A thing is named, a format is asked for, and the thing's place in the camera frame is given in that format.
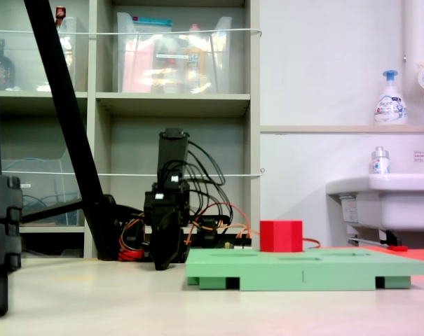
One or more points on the white foam soap bottle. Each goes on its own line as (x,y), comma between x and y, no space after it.
(390,105)

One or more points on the clear narrow storage bin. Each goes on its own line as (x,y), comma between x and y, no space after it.
(71,52)

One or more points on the red octagonal pillar block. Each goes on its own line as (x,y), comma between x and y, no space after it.
(281,236)

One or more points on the small clear sanitizer bottle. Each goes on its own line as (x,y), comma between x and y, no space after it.
(380,162)

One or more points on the small circuit board green terminal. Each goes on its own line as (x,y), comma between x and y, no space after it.
(241,245)

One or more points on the white sink basin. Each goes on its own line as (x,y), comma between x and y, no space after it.
(390,203)

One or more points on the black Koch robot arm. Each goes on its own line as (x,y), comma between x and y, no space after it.
(173,154)

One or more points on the beige shelf unit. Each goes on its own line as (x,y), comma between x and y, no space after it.
(173,105)

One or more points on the thin black tripod strut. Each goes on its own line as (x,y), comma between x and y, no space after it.
(50,211)

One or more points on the black pointed gripper jaw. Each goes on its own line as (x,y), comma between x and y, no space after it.
(166,248)

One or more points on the dark round bottle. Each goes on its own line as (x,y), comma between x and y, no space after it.
(3,70)

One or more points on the green shape sorter board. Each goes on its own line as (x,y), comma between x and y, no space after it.
(285,269)

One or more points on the large orange flat board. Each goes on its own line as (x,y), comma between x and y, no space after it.
(355,248)

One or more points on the notched black tripod leg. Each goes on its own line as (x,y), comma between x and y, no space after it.
(1,227)

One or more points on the orange spray bottle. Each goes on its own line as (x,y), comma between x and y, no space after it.
(195,59)

